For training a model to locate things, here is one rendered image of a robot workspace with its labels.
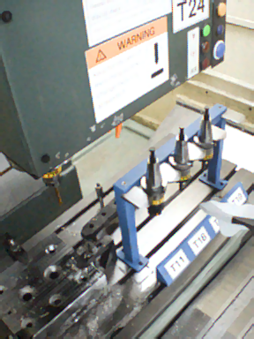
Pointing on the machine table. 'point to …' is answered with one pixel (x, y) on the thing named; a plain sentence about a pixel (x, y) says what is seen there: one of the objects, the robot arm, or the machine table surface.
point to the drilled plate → (79, 294)
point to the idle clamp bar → (100, 222)
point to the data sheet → (119, 16)
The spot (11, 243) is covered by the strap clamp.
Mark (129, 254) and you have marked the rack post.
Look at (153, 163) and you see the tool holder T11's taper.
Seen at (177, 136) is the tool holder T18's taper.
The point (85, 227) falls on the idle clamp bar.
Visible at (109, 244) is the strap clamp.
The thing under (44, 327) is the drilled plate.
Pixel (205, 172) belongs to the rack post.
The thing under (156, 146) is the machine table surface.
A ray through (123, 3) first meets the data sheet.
